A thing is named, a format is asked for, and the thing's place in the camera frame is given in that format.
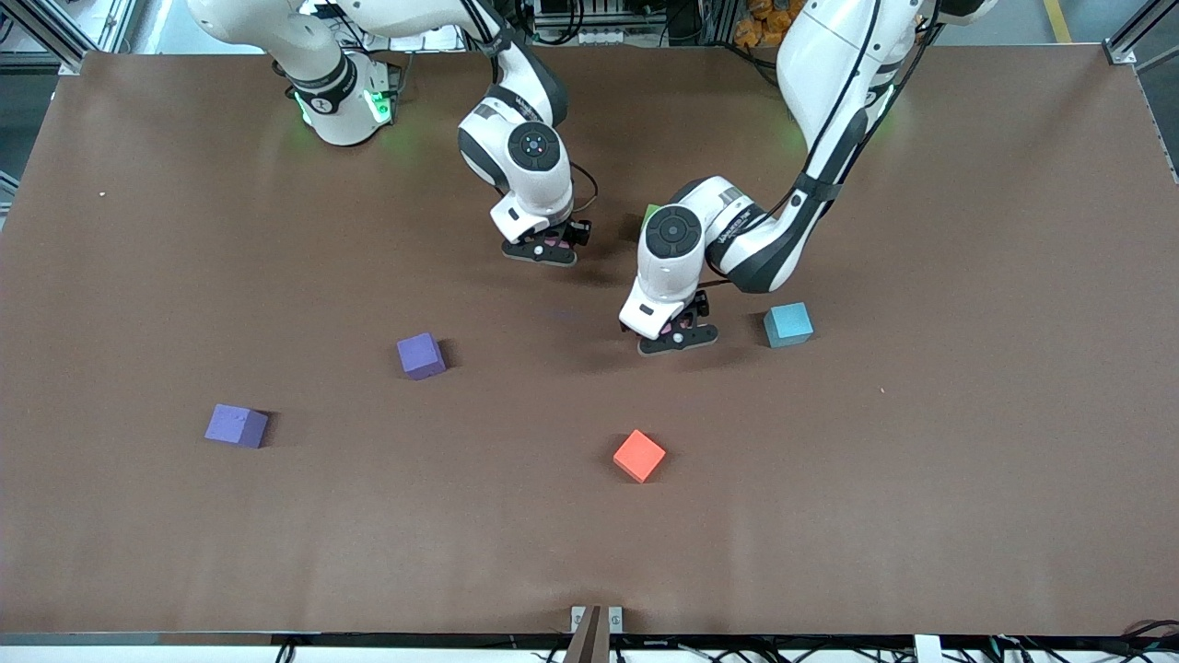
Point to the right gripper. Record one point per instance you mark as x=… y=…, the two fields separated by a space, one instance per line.
x=578 y=231

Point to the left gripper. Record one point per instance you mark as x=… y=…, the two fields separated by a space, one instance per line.
x=701 y=306

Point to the pink foam block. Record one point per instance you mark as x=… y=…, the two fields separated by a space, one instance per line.
x=554 y=244
x=682 y=324

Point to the cyan foam block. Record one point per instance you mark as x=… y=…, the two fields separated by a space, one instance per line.
x=787 y=324

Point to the purple foam block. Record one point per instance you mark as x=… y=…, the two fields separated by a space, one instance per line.
x=421 y=355
x=237 y=425

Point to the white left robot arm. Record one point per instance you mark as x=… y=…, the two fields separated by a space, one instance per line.
x=829 y=55

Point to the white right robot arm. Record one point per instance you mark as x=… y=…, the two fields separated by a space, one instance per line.
x=530 y=189

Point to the green foam block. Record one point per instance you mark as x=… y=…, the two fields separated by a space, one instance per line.
x=650 y=212

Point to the orange foam block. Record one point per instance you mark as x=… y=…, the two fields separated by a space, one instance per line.
x=638 y=455

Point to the grey equipment rack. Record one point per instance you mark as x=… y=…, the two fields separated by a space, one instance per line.
x=589 y=37

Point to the orange packets pile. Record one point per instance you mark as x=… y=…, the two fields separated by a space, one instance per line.
x=757 y=28

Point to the small white box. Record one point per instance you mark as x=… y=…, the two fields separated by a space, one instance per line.
x=928 y=650

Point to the grey metal bracket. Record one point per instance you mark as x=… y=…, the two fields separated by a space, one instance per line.
x=615 y=619

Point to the brown wooden post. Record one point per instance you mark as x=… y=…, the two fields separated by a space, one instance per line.
x=589 y=640

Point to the grey aluminium frame profile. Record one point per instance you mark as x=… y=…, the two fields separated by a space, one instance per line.
x=1142 y=29
x=41 y=37

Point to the black table edge rail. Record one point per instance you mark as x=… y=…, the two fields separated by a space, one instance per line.
x=184 y=638

